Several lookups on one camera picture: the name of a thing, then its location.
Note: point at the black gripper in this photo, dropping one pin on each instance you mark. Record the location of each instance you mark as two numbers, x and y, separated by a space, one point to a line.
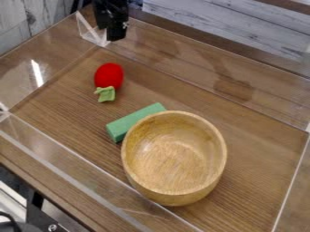
115 8

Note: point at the red plush strawberry toy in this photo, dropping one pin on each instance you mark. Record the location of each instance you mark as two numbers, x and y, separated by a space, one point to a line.
108 81

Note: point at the green foam block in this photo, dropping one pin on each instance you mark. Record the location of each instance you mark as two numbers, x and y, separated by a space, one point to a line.
118 128

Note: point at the wooden bowl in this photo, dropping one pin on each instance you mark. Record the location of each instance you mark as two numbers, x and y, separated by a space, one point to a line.
174 157

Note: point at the clear acrylic corner bracket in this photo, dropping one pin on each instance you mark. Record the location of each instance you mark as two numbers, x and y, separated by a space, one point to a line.
91 34

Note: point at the clear acrylic enclosure wall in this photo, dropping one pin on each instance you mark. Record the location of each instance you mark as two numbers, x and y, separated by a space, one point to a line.
55 145

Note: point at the black table frame bracket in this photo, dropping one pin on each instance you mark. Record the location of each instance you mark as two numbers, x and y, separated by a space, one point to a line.
38 217

